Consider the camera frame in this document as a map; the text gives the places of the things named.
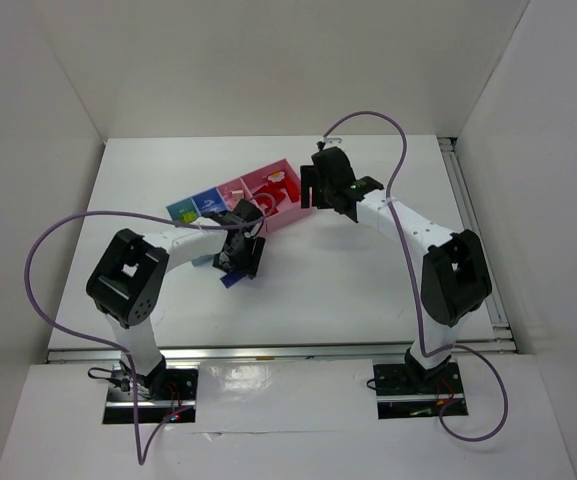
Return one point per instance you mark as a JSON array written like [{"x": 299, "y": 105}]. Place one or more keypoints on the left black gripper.
[{"x": 240, "y": 257}]

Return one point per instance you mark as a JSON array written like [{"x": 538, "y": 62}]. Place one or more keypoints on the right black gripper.
[{"x": 310, "y": 185}]

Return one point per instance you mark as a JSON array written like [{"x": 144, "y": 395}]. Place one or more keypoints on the red lego with side studs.
[{"x": 293, "y": 191}]

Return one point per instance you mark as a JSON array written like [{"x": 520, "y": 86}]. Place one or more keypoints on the red curved decorated lego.
[{"x": 276, "y": 177}]

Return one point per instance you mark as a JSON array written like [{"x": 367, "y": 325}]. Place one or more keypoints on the purple 2x4 lego brick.
[{"x": 233, "y": 279}]

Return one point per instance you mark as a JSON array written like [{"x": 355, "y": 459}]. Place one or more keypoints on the red 2x4 lego brick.
[{"x": 269, "y": 196}]

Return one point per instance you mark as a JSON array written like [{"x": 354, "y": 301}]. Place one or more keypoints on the green 2x4 lego brick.
[{"x": 188, "y": 217}]

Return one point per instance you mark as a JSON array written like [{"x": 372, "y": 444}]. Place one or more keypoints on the white lego brick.
[{"x": 237, "y": 195}]

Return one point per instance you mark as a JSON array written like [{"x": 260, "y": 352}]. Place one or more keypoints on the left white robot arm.
[{"x": 126, "y": 283}]

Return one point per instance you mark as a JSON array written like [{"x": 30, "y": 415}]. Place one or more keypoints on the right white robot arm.
[{"x": 449, "y": 273}]

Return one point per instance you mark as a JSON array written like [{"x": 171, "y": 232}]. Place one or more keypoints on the large pink container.
[{"x": 286, "y": 212}]

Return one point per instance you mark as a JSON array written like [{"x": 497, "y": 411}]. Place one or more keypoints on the narrow pink container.
[{"x": 239, "y": 184}]

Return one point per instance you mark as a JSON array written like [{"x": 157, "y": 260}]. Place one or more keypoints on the dark blue container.
[{"x": 209, "y": 201}]

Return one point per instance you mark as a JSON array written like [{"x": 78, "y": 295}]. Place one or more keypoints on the light blue container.
[{"x": 177, "y": 208}]

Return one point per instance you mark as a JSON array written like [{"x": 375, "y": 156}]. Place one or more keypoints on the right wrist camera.
[{"x": 328, "y": 142}]

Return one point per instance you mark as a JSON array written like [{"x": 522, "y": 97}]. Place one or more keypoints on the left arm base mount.
[{"x": 175, "y": 397}]

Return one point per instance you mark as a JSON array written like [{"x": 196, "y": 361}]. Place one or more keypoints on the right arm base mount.
[{"x": 399, "y": 397}]

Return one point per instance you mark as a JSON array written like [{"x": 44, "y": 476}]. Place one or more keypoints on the right side aluminium rail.
[{"x": 494, "y": 304}]

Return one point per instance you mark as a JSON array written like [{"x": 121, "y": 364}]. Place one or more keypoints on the aluminium rail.
[
  {"x": 494, "y": 304},
  {"x": 280, "y": 352}
]

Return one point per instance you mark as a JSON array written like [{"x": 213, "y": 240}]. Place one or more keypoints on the front aluminium rail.
[{"x": 280, "y": 352}]

